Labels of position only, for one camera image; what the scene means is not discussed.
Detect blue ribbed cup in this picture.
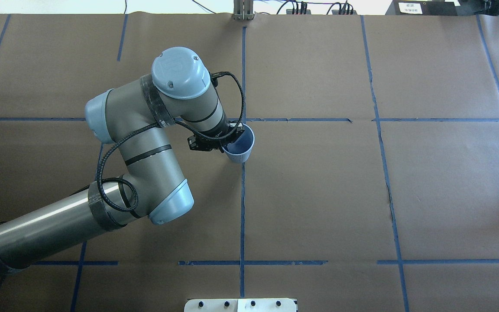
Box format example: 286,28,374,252
223,123,255,164

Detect black power box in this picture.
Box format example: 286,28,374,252
385,0,458,16

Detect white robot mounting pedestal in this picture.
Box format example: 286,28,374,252
184,298,298,312

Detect aluminium frame post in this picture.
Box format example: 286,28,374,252
233,0,255,20

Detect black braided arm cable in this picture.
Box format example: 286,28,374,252
96,71,246,213

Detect orange black connector block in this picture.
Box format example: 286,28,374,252
282,1,311,15
327,1,357,15

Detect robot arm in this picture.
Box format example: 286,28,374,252
0,47,246,278

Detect near orange black connector block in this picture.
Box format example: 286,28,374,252
282,1,311,15

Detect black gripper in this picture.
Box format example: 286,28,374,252
188,123,242,152

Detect far orange black connector block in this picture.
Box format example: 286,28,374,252
327,1,357,15

